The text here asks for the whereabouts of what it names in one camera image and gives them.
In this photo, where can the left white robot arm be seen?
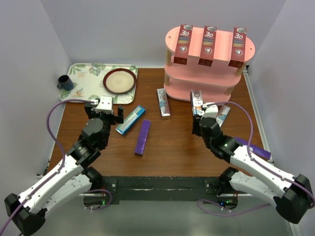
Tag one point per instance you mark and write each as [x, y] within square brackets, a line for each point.
[72, 176]

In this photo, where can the silver toothpaste box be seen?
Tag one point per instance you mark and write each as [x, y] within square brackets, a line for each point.
[222, 114]
[196, 102]
[163, 103]

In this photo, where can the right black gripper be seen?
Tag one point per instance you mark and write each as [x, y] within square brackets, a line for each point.
[195, 130]

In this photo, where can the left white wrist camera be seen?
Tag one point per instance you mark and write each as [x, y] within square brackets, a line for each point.
[104, 104]

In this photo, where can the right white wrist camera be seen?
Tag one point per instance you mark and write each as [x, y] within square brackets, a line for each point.
[210, 110]

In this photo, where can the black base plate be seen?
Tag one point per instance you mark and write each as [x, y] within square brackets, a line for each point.
[164, 188]

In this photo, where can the purple toothpaste box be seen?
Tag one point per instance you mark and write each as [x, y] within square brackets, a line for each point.
[142, 138]
[255, 149]

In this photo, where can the dark blue mug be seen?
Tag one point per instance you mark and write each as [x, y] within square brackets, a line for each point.
[64, 82]

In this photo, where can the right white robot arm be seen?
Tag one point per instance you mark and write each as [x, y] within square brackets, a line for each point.
[290, 195]

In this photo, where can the purple toothpaste box centre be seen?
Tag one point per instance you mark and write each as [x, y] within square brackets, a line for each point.
[142, 138]

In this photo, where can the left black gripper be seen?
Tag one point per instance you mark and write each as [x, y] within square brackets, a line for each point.
[114, 119]

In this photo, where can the brown rimmed beige plate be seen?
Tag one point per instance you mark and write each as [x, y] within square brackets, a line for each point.
[119, 81]

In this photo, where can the pink three-tier shelf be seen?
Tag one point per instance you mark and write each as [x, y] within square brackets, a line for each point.
[215, 82]

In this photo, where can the purple toothpaste box right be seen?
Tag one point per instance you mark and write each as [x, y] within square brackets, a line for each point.
[255, 149]

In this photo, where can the red toothpaste box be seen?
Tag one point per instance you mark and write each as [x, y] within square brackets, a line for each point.
[237, 58]
[208, 46]
[183, 44]

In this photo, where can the blue toothpaste box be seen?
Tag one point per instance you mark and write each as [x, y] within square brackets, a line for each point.
[130, 120]

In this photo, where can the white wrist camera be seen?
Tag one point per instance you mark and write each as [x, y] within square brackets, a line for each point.
[210, 110]
[104, 104]

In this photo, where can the floral serving tray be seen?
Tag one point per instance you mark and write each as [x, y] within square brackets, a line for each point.
[88, 78]

